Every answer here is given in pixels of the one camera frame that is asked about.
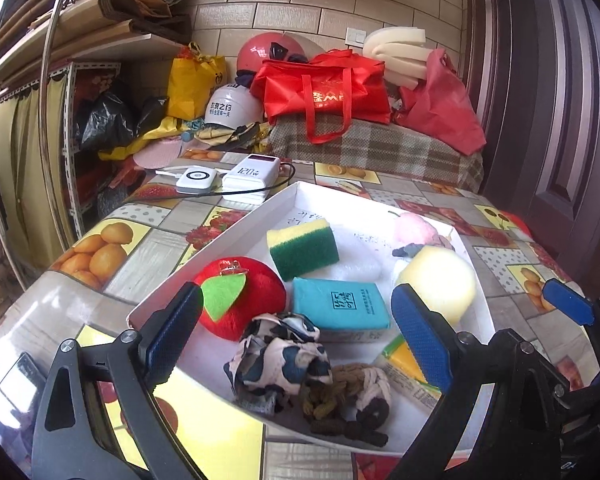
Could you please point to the yellow green scouring sponge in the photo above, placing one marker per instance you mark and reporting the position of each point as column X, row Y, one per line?
column 305, row 252

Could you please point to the pale yellow sponge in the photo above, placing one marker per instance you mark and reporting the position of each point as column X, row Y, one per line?
column 445, row 280

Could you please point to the red tote bag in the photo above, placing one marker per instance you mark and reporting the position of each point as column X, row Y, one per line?
column 330, row 90

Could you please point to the red plush apple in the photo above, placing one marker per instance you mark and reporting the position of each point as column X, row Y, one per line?
column 255, row 305

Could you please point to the dark patterned cloth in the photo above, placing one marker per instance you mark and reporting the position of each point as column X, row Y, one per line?
column 397, row 97

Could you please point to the cow print cloth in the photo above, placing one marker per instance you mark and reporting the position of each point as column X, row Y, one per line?
column 280, row 360

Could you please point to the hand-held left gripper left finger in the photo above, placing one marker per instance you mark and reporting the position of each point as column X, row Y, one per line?
column 172, row 330

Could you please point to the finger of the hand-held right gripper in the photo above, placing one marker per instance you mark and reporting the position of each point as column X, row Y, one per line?
column 567, row 302

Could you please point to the teal tissue pack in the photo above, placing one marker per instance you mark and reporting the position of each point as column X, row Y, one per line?
column 340, row 302

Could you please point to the yellow crumpled cloth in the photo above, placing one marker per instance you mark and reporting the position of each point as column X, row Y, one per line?
column 150, row 135

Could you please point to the brown panelled door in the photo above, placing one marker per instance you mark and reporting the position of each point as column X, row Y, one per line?
column 555, row 110

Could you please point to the fruit print tablecloth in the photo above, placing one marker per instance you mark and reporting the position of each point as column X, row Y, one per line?
column 145, row 255

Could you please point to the chrome tube rack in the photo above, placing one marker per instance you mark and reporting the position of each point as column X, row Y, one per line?
column 50, row 60

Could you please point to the yellow curtain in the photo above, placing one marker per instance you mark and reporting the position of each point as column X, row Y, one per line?
column 25, row 160

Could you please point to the pink round mat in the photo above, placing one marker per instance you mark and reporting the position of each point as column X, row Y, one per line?
column 157, row 154

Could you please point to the large white power bank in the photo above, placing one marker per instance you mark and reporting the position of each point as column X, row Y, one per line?
column 250, row 180

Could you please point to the small white power bank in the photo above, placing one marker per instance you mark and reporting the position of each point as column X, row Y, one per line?
column 197, row 180

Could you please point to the white foam strips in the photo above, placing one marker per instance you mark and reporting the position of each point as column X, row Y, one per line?
column 395, row 50

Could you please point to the plaid cloth cover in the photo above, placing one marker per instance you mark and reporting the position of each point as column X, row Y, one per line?
column 380, row 150

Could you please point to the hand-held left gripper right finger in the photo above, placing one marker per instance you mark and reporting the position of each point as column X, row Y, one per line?
column 422, row 335

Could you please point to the wooden wall shelf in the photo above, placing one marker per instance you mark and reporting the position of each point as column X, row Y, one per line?
column 80, row 25

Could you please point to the small grey fabric item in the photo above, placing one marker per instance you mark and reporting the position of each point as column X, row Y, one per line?
column 407, row 251

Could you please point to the white helmet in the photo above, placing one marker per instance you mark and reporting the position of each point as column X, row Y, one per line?
column 230, row 105

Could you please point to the brown paper bags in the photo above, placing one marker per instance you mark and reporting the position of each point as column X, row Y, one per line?
column 140, row 5

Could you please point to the red plastic bag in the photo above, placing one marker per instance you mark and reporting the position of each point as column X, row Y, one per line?
column 440, row 105

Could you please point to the white wall switch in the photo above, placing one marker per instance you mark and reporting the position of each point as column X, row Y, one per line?
column 356, row 36

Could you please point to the white cardboard box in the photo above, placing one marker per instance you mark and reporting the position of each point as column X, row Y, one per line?
column 210, row 360

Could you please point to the black plastic bag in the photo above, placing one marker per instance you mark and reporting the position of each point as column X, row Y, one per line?
column 105, row 120

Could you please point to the yellow shopping bag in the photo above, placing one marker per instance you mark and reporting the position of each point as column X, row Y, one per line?
column 190, row 85

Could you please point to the black smartphone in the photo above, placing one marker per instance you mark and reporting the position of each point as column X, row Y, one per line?
column 15, row 400

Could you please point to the yellow green wrapped packet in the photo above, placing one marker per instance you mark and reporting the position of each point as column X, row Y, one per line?
column 405, row 380

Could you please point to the pink helmet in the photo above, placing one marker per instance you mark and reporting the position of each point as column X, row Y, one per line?
column 260, row 52

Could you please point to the pink soft toy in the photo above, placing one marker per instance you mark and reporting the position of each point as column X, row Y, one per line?
column 415, row 230

